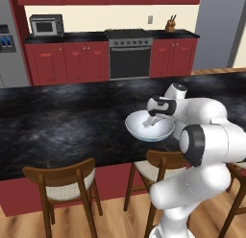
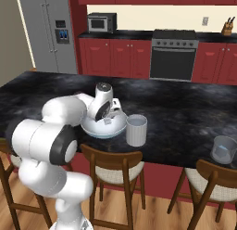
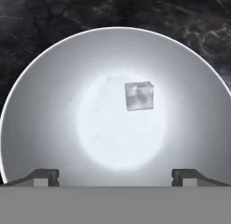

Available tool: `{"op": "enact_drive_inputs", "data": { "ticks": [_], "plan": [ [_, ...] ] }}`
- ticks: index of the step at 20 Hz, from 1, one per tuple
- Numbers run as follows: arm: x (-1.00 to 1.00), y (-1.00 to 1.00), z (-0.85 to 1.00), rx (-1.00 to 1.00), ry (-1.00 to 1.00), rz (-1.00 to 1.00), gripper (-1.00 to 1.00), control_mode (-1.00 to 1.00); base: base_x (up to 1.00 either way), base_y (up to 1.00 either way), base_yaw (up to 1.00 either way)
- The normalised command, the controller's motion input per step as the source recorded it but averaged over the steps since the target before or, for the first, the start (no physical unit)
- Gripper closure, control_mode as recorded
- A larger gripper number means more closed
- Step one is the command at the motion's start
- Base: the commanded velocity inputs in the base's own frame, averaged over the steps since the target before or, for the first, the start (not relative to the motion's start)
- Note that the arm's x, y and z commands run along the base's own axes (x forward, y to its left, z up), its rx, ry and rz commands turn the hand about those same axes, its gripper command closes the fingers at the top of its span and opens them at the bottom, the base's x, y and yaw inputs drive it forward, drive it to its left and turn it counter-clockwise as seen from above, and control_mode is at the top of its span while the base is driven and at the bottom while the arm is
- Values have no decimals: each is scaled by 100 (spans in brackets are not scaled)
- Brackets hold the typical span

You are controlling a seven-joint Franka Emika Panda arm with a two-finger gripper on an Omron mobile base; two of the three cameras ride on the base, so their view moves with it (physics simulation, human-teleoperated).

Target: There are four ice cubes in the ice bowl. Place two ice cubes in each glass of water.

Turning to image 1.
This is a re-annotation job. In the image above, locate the white bowl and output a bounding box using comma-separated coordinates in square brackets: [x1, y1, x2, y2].
[124, 109, 177, 143]

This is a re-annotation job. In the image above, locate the grey fridge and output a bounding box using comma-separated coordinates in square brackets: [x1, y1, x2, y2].
[0, 0, 32, 89]

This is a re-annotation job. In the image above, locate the wooden knife block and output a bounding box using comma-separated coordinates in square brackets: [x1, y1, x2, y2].
[164, 13, 178, 33]

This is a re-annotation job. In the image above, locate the steel oven with hob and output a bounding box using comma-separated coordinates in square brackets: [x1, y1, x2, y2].
[104, 28, 155, 82]

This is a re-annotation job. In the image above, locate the wooden chair with cream seat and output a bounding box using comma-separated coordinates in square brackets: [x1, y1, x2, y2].
[217, 161, 246, 238]
[21, 156, 104, 238]
[123, 149, 194, 238]

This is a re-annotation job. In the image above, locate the red base cupboards, narrow run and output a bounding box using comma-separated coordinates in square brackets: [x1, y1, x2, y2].
[149, 37, 199, 79]

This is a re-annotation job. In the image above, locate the grey microwave oven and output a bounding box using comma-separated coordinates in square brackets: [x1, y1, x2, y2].
[29, 13, 64, 37]

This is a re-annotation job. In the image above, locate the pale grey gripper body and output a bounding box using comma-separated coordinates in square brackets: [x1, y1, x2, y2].
[142, 114, 165, 129]

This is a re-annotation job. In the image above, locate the red base cupboards, wide run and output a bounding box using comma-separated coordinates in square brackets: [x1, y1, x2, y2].
[24, 40, 111, 87]

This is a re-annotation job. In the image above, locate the red kitchen island panel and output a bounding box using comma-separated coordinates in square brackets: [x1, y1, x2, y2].
[0, 161, 152, 218]

